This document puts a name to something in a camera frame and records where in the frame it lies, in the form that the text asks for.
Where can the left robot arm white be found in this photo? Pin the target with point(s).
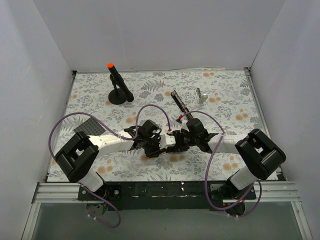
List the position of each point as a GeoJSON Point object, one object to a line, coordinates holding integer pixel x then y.
{"type": "Point", "coordinates": [77, 156]}

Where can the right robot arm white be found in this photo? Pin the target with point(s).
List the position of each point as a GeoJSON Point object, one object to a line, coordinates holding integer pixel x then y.
{"type": "Point", "coordinates": [260, 154]}

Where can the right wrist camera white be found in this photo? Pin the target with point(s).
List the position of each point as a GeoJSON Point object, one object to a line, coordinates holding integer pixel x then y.
{"type": "Point", "coordinates": [182, 123]}

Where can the black microphone on stand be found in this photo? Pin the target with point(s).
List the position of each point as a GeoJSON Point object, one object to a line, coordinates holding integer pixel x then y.
{"type": "Point", "coordinates": [120, 92]}

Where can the floral patterned table mat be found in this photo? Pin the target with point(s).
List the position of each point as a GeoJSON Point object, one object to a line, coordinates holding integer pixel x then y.
{"type": "Point", "coordinates": [230, 107]}

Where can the beige stapler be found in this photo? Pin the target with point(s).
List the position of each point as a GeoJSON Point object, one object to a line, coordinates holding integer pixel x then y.
{"type": "Point", "coordinates": [201, 97]}

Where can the black stapler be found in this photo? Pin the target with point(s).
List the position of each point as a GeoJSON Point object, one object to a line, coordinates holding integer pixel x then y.
{"type": "Point", "coordinates": [181, 105]}

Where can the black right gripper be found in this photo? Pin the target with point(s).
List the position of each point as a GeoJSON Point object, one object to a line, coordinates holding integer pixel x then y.
{"type": "Point", "coordinates": [177, 141]}

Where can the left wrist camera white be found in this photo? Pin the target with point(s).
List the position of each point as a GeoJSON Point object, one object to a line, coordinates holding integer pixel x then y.
{"type": "Point", "coordinates": [167, 139]}

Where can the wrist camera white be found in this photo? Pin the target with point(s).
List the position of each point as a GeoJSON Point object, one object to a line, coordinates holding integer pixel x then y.
{"type": "Point", "coordinates": [167, 139]}
{"type": "Point", "coordinates": [182, 123]}

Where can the grey perforated plate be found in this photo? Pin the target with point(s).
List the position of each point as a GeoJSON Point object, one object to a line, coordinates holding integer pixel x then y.
{"type": "Point", "coordinates": [90, 127]}

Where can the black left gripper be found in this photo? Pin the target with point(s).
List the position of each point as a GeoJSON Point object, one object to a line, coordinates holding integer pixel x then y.
{"type": "Point", "coordinates": [152, 147]}

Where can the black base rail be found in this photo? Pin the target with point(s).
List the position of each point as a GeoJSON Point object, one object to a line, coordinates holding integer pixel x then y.
{"type": "Point", "coordinates": [170, 195]}

